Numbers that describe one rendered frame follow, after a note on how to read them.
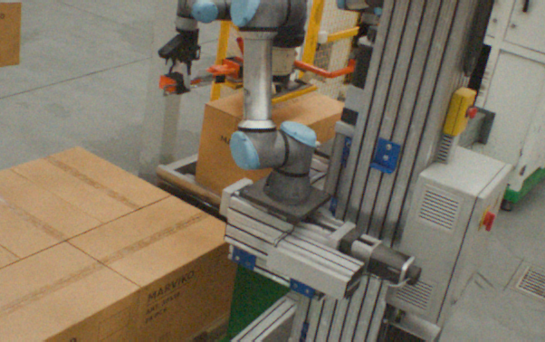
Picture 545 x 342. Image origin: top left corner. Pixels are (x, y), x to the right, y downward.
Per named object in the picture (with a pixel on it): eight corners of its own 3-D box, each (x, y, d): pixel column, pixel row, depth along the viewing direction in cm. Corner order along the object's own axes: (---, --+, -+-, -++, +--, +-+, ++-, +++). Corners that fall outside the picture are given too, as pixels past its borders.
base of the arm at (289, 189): (318, 194, 248) (323, 166, 244) (295, 209, 236) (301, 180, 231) (278, 176, 254) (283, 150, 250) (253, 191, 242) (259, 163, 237)
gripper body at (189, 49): (199, 61, 275) (204, 29, 270) (183, 65, 268) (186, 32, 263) (184, 55, 279) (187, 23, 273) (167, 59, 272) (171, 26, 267)
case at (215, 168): (270, 152, 392) (283, 79, 375) (336, 182, 373) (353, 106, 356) (193, 185, 345) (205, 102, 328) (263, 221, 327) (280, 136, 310)
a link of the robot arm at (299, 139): (318, 172, 239) (326, 132, 233) (281, 175, 232) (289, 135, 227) (298, 155, 248) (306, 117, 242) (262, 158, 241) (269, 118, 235)
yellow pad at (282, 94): (299, 82, 338) (301, 71, 336) (317, 90, 333) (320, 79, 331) (252, 97, 312) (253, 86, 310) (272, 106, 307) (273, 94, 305)
